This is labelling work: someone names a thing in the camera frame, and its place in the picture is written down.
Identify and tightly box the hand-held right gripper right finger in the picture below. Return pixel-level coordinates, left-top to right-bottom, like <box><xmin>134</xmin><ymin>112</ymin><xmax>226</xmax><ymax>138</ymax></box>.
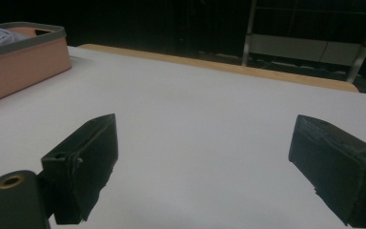
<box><xmin>288</xmin><ymin>114</ymin><xmax>366</xmax><ymax>229</ymax></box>

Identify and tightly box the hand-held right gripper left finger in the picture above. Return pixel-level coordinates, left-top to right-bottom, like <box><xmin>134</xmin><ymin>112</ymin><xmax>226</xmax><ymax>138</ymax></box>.
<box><xmin>41</xmin><ymin>113</ymin><xmax>119</xmax><ymax>225</ymax></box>

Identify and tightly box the pink plastic basket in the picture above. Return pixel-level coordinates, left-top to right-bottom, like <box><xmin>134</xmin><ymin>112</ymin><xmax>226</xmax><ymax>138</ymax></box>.
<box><xmin>0</xmin><ymin>21</ymin><xmax>72</xmax><ymax>108</ymax></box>

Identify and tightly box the white table mat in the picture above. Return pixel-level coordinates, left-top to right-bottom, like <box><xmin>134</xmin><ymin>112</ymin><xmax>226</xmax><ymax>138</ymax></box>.
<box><xmin>0</xmin><ymin>46</ymin><xmax>366</xmax><ymax>229</ymax></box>

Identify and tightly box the white metal stand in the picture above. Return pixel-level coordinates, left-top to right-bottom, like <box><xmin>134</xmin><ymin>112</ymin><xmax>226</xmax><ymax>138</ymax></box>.
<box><xmin>241</xmin><ymin>0</ymin><xmax>366</xmax><ymax>84</ymax></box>

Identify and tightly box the wooden board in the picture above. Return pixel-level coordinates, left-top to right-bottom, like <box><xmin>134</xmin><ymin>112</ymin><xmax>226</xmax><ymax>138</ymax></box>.
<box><xmin>77</xmin><ymin>43</ymin><xmax>360</xmax><ymax>94</ymax></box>

